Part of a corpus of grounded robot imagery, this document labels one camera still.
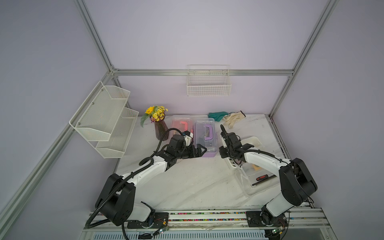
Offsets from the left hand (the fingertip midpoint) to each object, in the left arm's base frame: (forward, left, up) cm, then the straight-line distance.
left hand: (200, 151), depth 82 cm
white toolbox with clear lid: (-13, -28, -4) cm, 31 cm away
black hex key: (-16, -30, -4) cm, 34 cm away
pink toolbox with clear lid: (+23, +14, -3) cm, 27 cm away
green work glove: (+41, -15, -12) cm, 45 cm away
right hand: (+6, -16, -9) cm, 19 cm away
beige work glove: (+38, -25, -13) cm, 47 cm away
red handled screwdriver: (-14, -32, -3) cm, 35 cm away
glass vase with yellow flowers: (+19, +26, +11) cm, 34 cm away
